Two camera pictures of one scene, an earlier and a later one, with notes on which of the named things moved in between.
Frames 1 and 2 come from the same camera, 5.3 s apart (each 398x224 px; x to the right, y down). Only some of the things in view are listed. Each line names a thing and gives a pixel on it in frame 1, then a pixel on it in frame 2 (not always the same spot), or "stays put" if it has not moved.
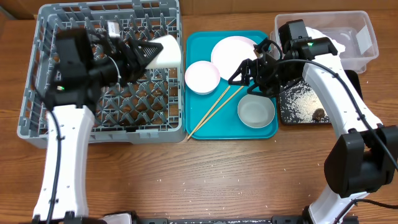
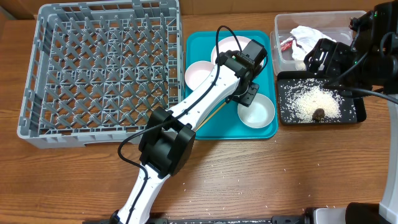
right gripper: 259,73 -> 316,58
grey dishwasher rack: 148,107 stays put
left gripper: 137,63 -> 248,98
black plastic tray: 299,103 stays put
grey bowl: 256,111 stays put
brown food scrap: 318,114 stays put
